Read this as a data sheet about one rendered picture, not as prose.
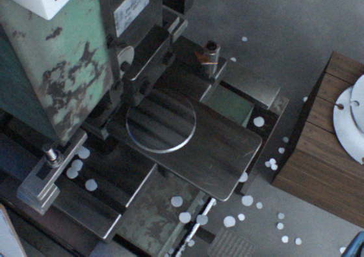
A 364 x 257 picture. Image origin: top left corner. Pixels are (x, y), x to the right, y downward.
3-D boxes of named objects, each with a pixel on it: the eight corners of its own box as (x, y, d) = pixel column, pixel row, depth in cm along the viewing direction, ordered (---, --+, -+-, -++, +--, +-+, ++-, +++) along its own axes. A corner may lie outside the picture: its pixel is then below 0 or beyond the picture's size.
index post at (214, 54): (217, 69, 95) (221, 42, 86) (210, 79, 94) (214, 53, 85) (205, 62, 96) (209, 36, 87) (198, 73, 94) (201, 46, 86)
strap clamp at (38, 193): (95, 145, 87) (86, 122, 78) (42, 215, 81) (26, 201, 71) (71, 129, 88) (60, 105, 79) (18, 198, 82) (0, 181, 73)
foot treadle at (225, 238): (253, 248, 138) (256, 245, 133) (237, 275, 134) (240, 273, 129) (98, 152, 150) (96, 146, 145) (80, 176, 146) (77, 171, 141)
